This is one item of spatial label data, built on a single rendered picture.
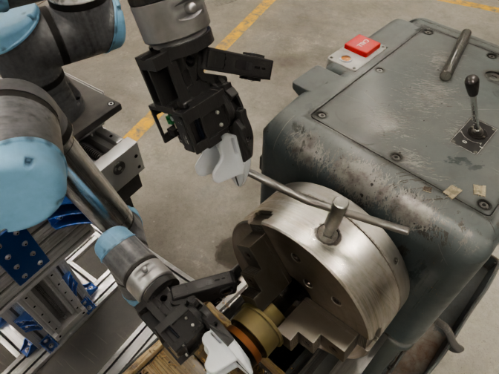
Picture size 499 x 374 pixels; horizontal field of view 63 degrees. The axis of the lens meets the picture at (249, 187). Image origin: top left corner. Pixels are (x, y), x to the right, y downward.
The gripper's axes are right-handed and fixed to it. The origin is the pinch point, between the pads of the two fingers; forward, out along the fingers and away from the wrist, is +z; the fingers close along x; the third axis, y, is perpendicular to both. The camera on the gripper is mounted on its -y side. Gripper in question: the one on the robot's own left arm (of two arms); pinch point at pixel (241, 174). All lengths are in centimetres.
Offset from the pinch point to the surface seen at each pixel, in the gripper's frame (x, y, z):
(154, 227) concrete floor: -134, -27, 93
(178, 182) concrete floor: -148, -56, 88
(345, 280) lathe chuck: 12.3, -3.5, 17.9
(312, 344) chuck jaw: 9.1, 3.3, 28.5
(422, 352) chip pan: 6, -37, 88
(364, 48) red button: -13, -51, 3
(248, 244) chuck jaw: -3.3, 0.7, 14.7
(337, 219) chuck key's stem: 10.2, -6.3, 8.9
